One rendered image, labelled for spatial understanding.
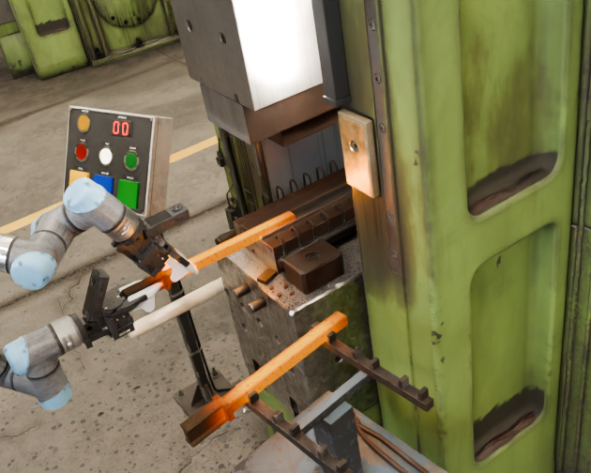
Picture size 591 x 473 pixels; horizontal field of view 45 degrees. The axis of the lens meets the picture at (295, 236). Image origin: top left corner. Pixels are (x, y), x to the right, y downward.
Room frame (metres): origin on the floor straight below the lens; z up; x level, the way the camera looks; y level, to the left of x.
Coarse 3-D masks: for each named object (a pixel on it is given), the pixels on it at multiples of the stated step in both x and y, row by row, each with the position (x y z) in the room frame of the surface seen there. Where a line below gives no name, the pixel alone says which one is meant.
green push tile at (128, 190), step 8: (120, 184) 1.81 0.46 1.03; (128, 184) 1.79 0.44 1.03; (136, 184) 1.78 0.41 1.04; (120, 192) 1.80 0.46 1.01; (128, 192) 1.78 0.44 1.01; (136, 192) 1.77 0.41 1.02; (120, 200) 1.79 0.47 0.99; (128, 200) 1.77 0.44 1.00; (136, 200) 1.76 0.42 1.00; (136, 208) 1.75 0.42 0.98
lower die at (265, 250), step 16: (336, 176) 1.71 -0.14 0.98; (304, 192) 1.66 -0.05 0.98; (320, 192) 1.63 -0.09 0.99; (352, 192) 1.58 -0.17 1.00; (272, 208) 1.61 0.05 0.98; (288, 208) 1.58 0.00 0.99; (320, 208) 1.53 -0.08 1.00; (336, 208) 1.53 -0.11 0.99; (352, 208) 1.52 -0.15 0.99; (240, 224) 1.56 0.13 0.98; (256, 224) 1.53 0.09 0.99; (288, 224) 1.49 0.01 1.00; (304, 224) 1.49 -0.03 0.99; (320, 224) 1.47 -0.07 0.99; (336, 224) 1.50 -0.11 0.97; (272, 240) 1.44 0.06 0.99; (288, 240) 1.43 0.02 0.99; (304, 240) 1.45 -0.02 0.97; (336, 240) 1.49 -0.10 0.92; (272, 256) 1.42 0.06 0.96
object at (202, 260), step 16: (272, 224) 1.49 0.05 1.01; (240, 240) 1.44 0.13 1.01; (256, 240) 1.46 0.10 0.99; (208, 256) 1.40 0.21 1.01; (224, 256) 1.41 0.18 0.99; (160, 272) 1.36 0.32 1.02; (192, 272) 1.37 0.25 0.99; (128, 288) 1.32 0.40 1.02; (144, 288) 1.32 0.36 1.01; (160, 288) 1.33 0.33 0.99
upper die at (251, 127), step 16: (208, 96) 1.55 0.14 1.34; (224, 96) 1.48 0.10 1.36; (304, 96) 1.48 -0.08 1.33; (320, 96) 1.50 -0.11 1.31; (208, 112) 1.57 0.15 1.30; (224, 112) 1.49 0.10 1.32; (240, 112) 1.42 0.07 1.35; (256, 112) 1.42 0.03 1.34; (272, 112) 1.44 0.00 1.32; (288, 112) 1.46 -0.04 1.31; (304, 112) 1.48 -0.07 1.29; (320, 112) 1.50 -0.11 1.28; (224, 128) 1.51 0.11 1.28; (240, 128) 1.44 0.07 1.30; (256, 128) 1.42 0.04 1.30; (272, 128) 1.44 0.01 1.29; (288, 128) 1.46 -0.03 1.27
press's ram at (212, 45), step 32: (192, 0) 1.52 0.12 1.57; (224, 0) 1.39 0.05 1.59; (256, 0) 1.39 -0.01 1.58; (288, 0) 1.42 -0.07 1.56; (192, 32) 1.55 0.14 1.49; (224, 32) 1.42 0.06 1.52; (256, 32) 1.38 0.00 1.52; (288, 32) 1.42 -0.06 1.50; (192, 64) 1.59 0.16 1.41; (224, 64) 1.44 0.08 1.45; (256, 64) 1.38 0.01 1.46; (288, 64) 1.41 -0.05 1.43; (256, 96) 1.37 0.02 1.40; (288, 96) 1.40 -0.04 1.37
